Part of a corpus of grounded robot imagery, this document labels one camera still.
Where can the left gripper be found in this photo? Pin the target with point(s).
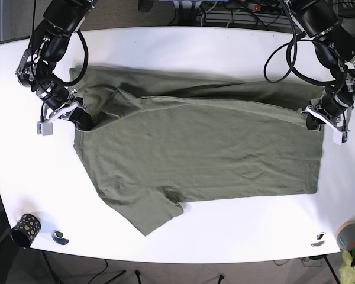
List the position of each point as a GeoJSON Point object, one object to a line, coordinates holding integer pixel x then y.
{"type": "Point", "coordinates": [331, 111]}

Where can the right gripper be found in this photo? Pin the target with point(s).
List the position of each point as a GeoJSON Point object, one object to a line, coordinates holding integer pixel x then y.
{"type": "Point", "coordinates": [74, 106]}

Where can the olive green T-shirt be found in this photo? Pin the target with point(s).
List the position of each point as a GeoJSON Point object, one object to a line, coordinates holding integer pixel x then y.
{"type": "Point", "coordinates": [160, 140]}

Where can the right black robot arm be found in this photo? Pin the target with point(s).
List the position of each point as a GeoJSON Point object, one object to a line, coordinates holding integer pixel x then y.
{"type": "Point", "coordinates": [48, 44]}

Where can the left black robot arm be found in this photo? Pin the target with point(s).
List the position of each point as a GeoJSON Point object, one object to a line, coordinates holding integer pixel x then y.
{"type": "Point", "coordinates": [335, 50]}

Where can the grey tape roll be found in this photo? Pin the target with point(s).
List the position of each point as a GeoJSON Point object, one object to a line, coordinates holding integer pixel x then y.
{"type": "Point", "coordinates": [345, 236]}

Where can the black gold-dotted cup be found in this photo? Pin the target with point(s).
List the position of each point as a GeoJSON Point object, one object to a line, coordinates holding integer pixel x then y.
{"type": "Point", "coordinates": [26, 230]}

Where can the green potted plant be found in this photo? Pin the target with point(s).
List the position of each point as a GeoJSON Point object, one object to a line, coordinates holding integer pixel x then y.
{"type": "Point", "coordinates": [347, 270]}

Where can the right table cable grommet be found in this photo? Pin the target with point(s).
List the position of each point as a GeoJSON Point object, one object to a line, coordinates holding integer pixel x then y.
{"type": "Point", "coordinates": [318, 240]}

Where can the table cable grommet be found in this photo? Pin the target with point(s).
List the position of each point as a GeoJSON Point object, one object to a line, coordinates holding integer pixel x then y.
{"type": "Point", "coordinates": [58, 237]}
{"type": "Point", "coordinates": [318, 240]}

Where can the left table cable grommet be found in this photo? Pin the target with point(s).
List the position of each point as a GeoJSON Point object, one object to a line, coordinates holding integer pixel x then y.
{"type": "Point", "coordinates": [58, 237]}

